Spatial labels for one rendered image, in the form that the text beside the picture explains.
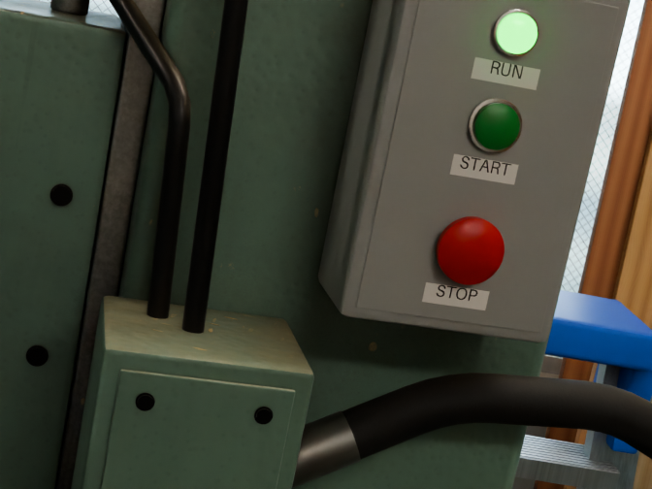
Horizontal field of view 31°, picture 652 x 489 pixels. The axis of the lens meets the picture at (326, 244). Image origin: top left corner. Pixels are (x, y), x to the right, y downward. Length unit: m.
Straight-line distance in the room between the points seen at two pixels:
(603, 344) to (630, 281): 0.63
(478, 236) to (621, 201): 1.48
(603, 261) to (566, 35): 1.49
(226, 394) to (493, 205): 0.14
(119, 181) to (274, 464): 0.17
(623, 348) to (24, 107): 0.91
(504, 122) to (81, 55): 0.21
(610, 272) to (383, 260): 1.50
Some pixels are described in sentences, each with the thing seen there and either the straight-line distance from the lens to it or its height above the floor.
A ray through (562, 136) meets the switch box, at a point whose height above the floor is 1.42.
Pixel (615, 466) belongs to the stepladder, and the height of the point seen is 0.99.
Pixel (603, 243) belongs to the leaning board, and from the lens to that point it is 2.00.
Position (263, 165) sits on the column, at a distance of 0.56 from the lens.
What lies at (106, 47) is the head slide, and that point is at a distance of 0.59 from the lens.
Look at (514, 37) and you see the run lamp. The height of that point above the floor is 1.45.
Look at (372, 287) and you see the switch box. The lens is 0.52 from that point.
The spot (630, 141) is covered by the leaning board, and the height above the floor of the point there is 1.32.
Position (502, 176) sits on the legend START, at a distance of 0.53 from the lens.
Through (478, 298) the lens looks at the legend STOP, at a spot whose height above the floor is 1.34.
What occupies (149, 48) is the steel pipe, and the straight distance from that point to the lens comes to 0.55.
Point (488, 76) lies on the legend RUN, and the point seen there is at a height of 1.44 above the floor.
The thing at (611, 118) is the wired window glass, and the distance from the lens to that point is 2.18.
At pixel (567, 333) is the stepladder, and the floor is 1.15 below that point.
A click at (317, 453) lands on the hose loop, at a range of 0.55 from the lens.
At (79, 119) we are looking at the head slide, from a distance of 0.59.
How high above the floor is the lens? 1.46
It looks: 12 degrees down
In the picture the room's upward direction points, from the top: 11 degrees clockwise
